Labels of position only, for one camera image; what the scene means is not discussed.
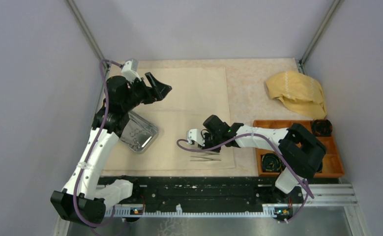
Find yellow crumpled cloth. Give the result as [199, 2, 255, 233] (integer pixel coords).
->
[265, 71, 327, 119]

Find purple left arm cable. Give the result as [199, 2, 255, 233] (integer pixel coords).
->
[73, 59, 125, 229]

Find steel instrument tray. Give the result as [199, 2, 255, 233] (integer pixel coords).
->
[119, 111, 159, 153]

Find aluminium frame rail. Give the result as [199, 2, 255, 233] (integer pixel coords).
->
[53, 184, 369, 236]

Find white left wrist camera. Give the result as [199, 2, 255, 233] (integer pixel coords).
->
[121, 59, 142, 83]

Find steel tweezers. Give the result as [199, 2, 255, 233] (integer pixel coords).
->
[199, 151, 220, 155]
[190, 156, 221, 162]

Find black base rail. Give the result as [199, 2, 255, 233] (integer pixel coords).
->
[80, 176, 340, 205]

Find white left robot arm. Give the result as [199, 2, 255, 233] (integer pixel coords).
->
[50, 72, 172, 228]

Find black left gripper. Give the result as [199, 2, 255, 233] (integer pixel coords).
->
[122, 71, 172, 111]

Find dark patterned fabric roll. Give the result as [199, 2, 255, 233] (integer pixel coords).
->
[261, 153, 283, 173]

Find cream cloth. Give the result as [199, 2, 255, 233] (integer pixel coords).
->
[104, 67, 235, 171]

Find wooden compartment tray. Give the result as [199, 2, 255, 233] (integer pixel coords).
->
[253, 120, 345, 178]

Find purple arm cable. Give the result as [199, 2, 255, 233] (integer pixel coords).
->
[177, 133, 315, 224]
[73, 59, 125, 229]

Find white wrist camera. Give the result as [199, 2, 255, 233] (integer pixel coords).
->
[186, 129, 205, 147]
[121, 59, 142, 83]

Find steel surgical scissors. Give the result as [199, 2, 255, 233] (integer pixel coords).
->
[126, 128, 150, 148]

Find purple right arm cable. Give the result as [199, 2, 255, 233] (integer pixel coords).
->
[177, 133, 315, 224]

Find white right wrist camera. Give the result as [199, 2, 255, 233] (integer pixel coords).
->
[186, 129, 205, 147]

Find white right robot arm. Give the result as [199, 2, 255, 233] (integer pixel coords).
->
[187, 115, 327, 203]

